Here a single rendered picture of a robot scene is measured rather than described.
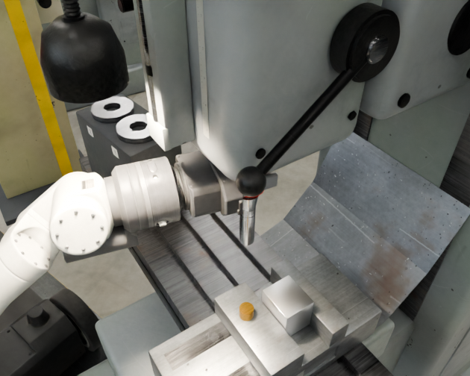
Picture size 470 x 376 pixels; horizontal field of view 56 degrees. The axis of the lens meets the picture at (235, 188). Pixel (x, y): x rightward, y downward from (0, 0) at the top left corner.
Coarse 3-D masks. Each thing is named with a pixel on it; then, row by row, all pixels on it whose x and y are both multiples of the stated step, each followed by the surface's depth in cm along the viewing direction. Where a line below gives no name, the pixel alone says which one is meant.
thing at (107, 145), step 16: (80, 112) 96; (96, 112) 93; (112, 112) 93; (128, 112) 93; (144, 112) 96; (80, 128) 99; (96, 128) 91; (112, 128) 91; (128, 128) 89; (144, 128) 91; (96, 144) 95; (112, 144) 88; (128, 144) 87; (144, 144) 87; (96, 160) 100; (112, 160) 92; (128, 160) 85
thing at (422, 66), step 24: (384, 0) 45; (408, 0) 43; (432, 0) 44; (456, 0) 46; (408, 24) 45; (432, 24) 46; (456, 24) 48; (408, 48) 47; (432, 48) 49; (456, 48) 51; (384, 72) 49; (408, 72) 49; (432, 72) 52; (456, 72) 55; (384, 96) 50; (408, 96) 51; (432, 96) 55
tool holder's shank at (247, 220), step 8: (248, 200) 63; (256, 200) 64; (248, 208) 65; (240, 216) 67; (248, 216) 66; (240, 224) 68; (248, 224) 67; (240, 232) 69; (248, 232) 68; (240, 240) 70; (248, 240) 70
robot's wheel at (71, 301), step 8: (64, 288) 127; (56, 296) 124; (64, 296) 123; (72, 296) 122; (56, 304) 124; (64, 304) 120; (72, 304) 121; (80, 304) 121; (64, 312) 128; (72, 312) 119; (80, 312) 120; (88, 312) 121; (80, 320) 119; (88, 320) 120; (96, 320) 122; (80, 328) 121; (88, 328) 120; (80, 336) 132; (88, 336) 120; (96, 336) 122; (88, 344) 125; (96, 344) 123
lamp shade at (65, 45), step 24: (72, 24) 36; (96, 24) 37; (48, 48) 36; (72, 48) 35; (96, 48) 36; (120, 48) 39; (48, 72) 37; (72, 72) 36; (96, 72) 37; (120, 72) 39; (72, 96) 38; (96, 96) 38
